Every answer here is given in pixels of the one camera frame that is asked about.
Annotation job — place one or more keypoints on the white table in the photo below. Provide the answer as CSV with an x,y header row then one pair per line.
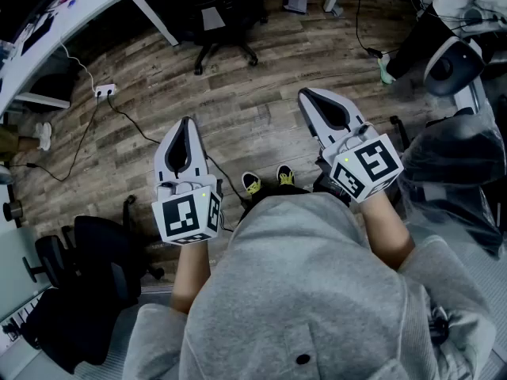
x,y
83,14

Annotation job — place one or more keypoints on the plastic-covered black chair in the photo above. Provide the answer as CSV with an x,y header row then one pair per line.
x,y
455,164

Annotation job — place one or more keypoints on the black flat item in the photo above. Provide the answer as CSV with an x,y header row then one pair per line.
x,y
37,34

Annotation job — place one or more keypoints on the person's black yellow shoe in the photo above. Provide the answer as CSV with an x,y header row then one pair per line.
x,y
285,174
252,182

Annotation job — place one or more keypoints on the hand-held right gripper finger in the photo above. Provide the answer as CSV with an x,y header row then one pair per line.
x,y
306,109
354,114

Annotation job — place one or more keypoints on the black mesh armrest chair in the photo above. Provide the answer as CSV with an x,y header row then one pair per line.
x,y
95,259

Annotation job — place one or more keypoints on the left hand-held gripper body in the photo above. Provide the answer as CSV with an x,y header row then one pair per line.
x,y
186,216

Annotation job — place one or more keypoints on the person's black trousers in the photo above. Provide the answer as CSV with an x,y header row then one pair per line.
x,y
277,191

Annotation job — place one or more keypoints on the person's left black yellow shoe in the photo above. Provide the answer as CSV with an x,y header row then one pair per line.
x,y
252,182

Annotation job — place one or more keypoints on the person's right black yellow shoe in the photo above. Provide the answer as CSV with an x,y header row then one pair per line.
x,y
285,174

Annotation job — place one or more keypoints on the person's right forearm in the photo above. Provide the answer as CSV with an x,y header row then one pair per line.
x,y
386,232

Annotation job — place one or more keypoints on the person's left forearm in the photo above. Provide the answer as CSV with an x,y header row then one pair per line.
x,y
190,275

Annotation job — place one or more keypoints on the black office chair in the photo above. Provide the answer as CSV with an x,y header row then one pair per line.
x,y
214,10

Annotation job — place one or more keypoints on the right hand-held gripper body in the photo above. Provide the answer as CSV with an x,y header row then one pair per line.
x,y
368,164

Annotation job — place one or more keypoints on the grey cylinder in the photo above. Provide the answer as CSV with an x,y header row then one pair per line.
x,y
14,211

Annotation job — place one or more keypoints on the person's grey hoodie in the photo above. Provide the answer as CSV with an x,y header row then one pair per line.
x,y
301,283

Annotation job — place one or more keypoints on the white power strip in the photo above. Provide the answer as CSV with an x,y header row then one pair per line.
x,y
105,90

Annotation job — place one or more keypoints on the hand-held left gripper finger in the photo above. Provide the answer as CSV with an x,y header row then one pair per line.
x,y
198,153
161,153

